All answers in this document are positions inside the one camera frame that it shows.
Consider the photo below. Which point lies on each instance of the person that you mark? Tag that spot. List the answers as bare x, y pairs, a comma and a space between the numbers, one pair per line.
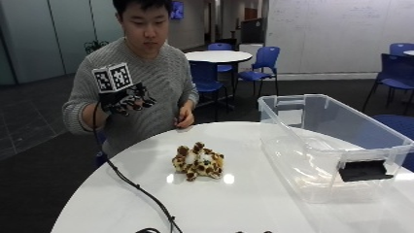
138, 77

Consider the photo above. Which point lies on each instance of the round white table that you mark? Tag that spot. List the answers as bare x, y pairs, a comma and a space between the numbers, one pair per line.
219, 57

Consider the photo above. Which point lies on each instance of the wall screen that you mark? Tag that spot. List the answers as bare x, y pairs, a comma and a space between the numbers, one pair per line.
176, 9

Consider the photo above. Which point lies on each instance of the giraffe soft toy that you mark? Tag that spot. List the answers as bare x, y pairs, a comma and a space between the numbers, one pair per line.
199, 161

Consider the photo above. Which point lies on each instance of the white marker cube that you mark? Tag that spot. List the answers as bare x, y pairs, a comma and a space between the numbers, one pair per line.
114, 77

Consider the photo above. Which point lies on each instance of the dark cabinet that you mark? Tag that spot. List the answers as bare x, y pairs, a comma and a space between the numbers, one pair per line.
252, 30

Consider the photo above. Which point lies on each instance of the clear plastic storage bin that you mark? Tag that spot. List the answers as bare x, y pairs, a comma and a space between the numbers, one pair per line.
332, 142

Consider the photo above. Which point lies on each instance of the blue chair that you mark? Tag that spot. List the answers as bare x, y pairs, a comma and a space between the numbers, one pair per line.
395, 77
207, 79
100, 149
261, 68
401, 49
220, 53

